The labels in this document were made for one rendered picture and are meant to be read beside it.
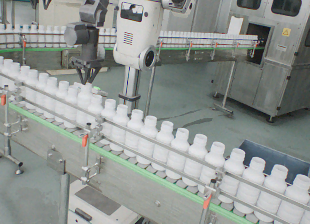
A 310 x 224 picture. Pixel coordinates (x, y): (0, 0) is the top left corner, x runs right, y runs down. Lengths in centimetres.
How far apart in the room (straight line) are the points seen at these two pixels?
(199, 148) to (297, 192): 29
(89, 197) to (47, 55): 116
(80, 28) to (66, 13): 403
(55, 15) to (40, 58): 251
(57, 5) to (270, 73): 331
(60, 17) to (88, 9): 397
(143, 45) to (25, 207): 143
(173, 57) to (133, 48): 169
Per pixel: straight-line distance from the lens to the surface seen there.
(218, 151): 90
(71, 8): 508
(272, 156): 153
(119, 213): 196
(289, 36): 447
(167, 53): 326
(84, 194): 207
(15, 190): 256
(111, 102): 110
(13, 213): 237
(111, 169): 110
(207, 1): 781
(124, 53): 171
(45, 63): 255
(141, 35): 164
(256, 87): 471
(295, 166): 153
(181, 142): 93
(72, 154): 121
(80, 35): 102
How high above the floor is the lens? 156
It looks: 21 degrees down
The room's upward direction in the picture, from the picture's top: 9 degrees clockwise
